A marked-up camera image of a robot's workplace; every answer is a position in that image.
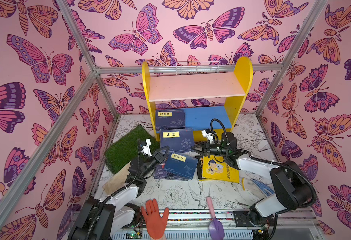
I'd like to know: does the blue book yellow label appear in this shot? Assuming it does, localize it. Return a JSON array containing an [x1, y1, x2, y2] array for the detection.
[[155, 110, 186, 131]]

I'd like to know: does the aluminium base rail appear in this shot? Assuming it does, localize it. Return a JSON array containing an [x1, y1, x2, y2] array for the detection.
[[104, 209, 325, 240]]

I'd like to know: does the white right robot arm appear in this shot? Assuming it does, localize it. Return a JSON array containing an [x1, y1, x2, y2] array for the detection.
[[198, 129, 317, 225]]

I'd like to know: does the yellow pink blue bookshelf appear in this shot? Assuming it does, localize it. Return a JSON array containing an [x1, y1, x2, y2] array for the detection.
[[142, 57, 254, 142]]

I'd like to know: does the green artificial grass mat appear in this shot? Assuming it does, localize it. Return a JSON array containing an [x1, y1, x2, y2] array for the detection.
[[104, 125, 160, 174]]

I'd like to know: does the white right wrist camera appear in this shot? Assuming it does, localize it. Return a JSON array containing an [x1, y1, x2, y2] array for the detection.
[[201, 129, 217, 144]]

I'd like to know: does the red rubber glove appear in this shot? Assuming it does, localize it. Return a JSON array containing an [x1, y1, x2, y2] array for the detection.
[[141, 199, 169, 240]]

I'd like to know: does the dark purple portrait book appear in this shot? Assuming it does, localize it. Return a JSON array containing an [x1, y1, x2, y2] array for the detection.
[[154, 163, 189, 181]]

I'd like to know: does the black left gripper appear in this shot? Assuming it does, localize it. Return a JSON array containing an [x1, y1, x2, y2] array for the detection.
[[138, 147, 167, 182]]

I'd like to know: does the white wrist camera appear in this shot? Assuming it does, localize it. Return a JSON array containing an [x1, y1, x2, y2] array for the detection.
[[140, 139, 152, 157], [201, 129, 217, 144]]

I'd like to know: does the aluminium frame post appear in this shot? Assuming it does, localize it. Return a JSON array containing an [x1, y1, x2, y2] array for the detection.
[[256, 0, 328, 117]]

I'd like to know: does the purple pink garden trowel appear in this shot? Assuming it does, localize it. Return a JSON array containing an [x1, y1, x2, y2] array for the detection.
[[206, 197, 224, 240]]

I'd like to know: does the black notebook under yellow book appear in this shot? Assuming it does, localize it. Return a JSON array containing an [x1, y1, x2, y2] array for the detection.
[[196, 156, 203, 180]]

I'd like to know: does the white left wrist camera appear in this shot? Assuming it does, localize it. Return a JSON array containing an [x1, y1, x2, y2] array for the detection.
[[140, 139, 152, 157]]

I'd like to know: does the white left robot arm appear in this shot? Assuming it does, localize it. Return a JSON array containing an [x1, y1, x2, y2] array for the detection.
[[68, 146, 169, 240]]

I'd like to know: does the yellow cartoon boy book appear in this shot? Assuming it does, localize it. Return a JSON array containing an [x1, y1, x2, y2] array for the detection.
[[202, 156, 240, 183]]

